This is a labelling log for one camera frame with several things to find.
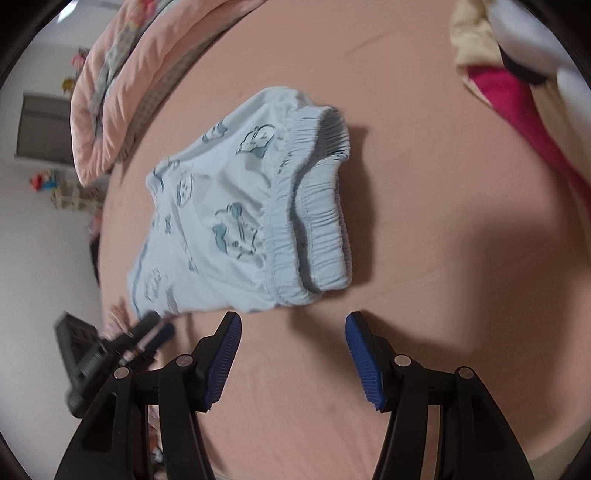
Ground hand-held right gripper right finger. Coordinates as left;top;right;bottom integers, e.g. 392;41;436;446
345;311;525;480

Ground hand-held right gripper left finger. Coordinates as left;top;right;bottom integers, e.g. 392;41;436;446
55;312;243;480

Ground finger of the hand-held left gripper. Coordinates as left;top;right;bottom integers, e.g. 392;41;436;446
124;312;160;345
129;324;175;366

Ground light blue printed shorts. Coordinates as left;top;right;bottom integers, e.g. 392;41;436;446
127;85;354;320

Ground pink printed pajama garment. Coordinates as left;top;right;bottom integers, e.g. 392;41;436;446
104;296;139;340

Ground white shelf rack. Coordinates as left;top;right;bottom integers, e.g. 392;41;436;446
51;182;100;214

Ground bed with pink sheet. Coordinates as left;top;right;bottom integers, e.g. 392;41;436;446
90;0;591;480

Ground red and blue plush toy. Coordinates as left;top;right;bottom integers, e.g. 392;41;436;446
30;171;64;193

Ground grey door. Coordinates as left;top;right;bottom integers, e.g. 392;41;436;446
16;92;77;165

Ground folded pink quilt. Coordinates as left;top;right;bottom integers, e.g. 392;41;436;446
69;0;260;186

